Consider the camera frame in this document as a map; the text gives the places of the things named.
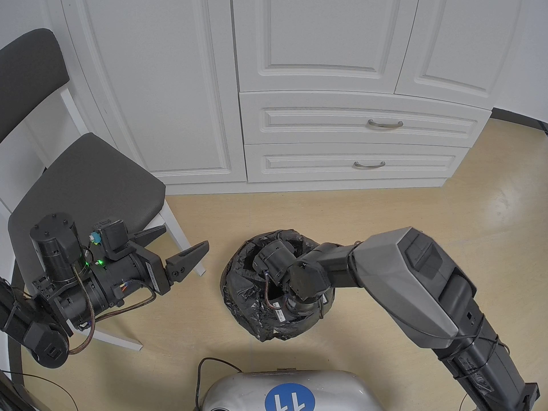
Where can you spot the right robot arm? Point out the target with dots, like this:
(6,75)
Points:
(406,272)

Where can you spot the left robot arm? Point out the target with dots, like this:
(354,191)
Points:
(55,242)

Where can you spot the black plastic bag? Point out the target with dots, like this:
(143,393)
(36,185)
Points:
(248,311)

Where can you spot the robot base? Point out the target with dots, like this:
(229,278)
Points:
(239,394)

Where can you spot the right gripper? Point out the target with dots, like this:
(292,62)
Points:
(299,308)

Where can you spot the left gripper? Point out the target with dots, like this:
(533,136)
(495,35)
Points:
(124,281)

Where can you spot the white wardrobe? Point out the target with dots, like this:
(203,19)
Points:
(321,24)

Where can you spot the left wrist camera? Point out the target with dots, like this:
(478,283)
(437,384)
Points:
(113,233)

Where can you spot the grey cushioned white chair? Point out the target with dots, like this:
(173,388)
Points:
(107,178)

